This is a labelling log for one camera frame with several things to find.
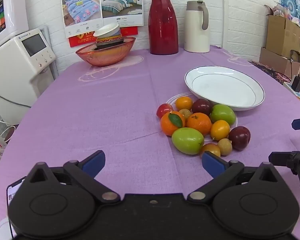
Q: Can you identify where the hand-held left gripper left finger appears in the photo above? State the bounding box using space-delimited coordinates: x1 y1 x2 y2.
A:
25 150 122 204

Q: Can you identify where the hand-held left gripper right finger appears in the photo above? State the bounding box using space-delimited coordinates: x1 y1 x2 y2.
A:
187 151 280 204

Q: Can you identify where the yellow red plum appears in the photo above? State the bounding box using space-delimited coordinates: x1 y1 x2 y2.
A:
199 143 221 158

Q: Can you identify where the tan longan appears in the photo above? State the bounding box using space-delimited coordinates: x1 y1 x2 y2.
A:
217 138 233 156
178 108 192 120

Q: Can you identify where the large green mango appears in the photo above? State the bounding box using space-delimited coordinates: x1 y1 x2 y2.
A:
171 127 205 155

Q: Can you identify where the yellow kumquat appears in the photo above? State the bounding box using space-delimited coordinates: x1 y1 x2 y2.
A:
210 120 231 141

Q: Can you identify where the dark red plum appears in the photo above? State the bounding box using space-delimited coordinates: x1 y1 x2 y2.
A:
228 126 251 151
192 98 213 116

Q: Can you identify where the small green jujube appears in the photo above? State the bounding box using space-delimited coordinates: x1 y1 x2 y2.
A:
209 104 237 127

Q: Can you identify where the orange with green leaf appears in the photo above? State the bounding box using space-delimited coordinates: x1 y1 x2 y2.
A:
160 111 187 137

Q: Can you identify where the white plate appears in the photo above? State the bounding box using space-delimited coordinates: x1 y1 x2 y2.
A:
184 66 265 111

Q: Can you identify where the black charger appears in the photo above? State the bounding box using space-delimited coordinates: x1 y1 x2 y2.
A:
291 74 300 92

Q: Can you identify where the mandarin orange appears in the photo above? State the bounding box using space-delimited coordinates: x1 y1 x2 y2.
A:
186 112 213 136

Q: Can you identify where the purple tablecloth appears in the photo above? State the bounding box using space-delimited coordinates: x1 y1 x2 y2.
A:
0 44 300 240

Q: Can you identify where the leopard patterned cloth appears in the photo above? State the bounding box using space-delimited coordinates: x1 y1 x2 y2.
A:
249 60 293 85

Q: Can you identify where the low cardboard box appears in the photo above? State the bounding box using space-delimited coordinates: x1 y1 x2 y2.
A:
259 47 300 79

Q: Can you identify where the tall cardboard box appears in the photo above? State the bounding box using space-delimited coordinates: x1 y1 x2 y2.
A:
265 5 300 58

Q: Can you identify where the pink glass bowl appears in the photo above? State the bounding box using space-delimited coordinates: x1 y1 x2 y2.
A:
75 37 136 67

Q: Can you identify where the dark bowl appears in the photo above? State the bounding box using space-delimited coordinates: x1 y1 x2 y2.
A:
95 41 125 53

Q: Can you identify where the white water dispenser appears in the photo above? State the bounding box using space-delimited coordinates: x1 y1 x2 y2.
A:
0 28 57 120

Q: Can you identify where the large blue decorative plate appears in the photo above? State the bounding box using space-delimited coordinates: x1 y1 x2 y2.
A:
279 0 300 18

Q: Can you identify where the yellow patterned bowl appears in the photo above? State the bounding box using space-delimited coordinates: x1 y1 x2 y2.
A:
96 36 124 43

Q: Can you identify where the white thermos jug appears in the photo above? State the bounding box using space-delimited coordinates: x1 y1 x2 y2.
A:
184 0 211 53

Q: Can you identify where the red thermos jug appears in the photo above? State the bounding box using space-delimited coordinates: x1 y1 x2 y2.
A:
148 0 179 55

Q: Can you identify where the red wall poster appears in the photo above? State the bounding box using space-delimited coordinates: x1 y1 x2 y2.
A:
69 26 139 48

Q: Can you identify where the bedding wall poster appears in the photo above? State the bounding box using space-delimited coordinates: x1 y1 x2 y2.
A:
60 0 144 39

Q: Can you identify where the white wall water purifier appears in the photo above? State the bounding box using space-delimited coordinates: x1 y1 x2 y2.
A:
0 0 29 53

